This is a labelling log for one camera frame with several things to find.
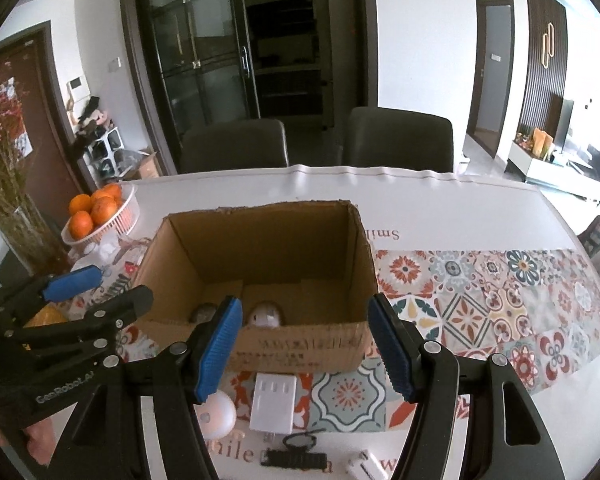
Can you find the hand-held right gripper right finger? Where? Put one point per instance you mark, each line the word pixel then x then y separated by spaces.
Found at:
pixel 390 352

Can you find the brown entrance door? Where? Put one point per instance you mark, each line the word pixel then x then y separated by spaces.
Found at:
pixel 45 110

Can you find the white power adapter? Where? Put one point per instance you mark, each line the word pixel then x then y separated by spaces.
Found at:
pixel 272 405

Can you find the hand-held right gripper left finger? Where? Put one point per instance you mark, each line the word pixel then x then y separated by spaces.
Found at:
pixel 215 352

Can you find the black television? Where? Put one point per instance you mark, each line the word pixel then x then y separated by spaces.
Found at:
pixel 567 125

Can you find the wall poster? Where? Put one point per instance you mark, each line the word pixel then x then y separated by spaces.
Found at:
pixel 15 125

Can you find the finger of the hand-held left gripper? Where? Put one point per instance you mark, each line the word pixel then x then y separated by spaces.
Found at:
pixel 75 282
pixel 125 305

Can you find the dark glass-door cabinet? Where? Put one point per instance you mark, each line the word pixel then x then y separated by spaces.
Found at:
pixel 200 60

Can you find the patterned floral table mat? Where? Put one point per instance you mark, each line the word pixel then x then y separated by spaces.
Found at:
pixel 480 310

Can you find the dried flower bouquet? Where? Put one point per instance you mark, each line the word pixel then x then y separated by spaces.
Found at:
pixel 7 160

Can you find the white shoe rack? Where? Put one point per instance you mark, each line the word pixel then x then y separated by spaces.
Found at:
pixel 102 152

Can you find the dark upholstered chair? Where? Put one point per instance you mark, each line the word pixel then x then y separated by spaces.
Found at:
pixel 397 137
pixel 235 147

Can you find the white television stand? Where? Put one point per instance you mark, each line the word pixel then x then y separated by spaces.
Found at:
pixel 555 170

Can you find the white intercom panel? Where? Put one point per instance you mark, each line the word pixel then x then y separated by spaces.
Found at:
pixel 77 88

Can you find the dark interior door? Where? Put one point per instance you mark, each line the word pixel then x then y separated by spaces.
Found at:
pixel 492 75

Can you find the small white plug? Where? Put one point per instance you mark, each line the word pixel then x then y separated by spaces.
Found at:
pixel 366 466

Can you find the orange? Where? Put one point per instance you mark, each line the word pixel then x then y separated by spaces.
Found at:
pixel 103 211
pixel 80 204
pixel 111 191
pixel 80 225

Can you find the grey round device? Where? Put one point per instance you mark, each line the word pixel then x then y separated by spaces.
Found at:
pixel 206 313

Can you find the white round device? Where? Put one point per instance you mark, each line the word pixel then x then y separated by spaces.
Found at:
pixel 223 412

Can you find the white fruit basket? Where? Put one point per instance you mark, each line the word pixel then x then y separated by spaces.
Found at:
pixel 122 220

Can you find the brown cardboard box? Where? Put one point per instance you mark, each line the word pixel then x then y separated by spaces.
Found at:
pixel 305 350

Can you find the white egg-shaped device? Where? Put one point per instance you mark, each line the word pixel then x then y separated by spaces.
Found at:
pixel 265 316

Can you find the dark slatted wall panel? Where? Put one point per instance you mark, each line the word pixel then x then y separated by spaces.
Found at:
pixel 545 60

